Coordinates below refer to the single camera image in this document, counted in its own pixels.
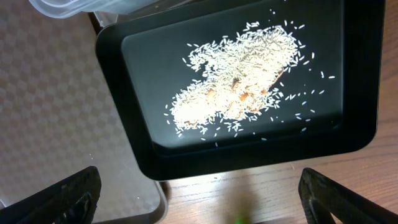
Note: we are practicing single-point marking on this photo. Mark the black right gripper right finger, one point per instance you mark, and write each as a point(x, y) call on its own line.
point(323, 199)

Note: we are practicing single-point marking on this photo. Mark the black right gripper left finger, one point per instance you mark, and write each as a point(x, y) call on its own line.
point(72, 200)

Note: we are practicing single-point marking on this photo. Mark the black food waste tray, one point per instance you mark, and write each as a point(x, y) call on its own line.
point(142, 62)

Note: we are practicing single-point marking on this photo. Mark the clear plastic waste bin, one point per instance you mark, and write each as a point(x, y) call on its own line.
point(106, 12)

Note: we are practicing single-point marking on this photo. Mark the brown serving tray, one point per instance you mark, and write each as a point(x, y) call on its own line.
point(58, 117)

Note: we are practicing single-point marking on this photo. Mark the pile of rice grains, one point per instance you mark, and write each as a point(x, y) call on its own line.
point(263, 79)

